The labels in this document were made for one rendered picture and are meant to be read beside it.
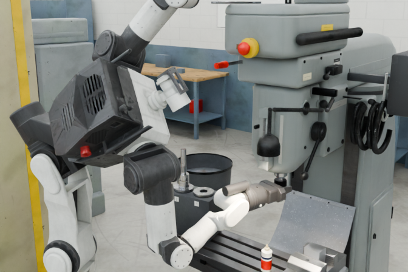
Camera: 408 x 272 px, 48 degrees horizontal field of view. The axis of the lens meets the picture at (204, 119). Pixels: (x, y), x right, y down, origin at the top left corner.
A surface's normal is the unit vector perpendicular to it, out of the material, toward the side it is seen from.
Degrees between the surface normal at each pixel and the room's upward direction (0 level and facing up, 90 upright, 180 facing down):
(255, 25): 90
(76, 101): 75
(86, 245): 80
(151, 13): 88
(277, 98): 90
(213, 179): 94
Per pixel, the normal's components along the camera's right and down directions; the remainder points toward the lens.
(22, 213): 0.78, 0.15
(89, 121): -0.51, -0.23
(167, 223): 0.58, 0.19
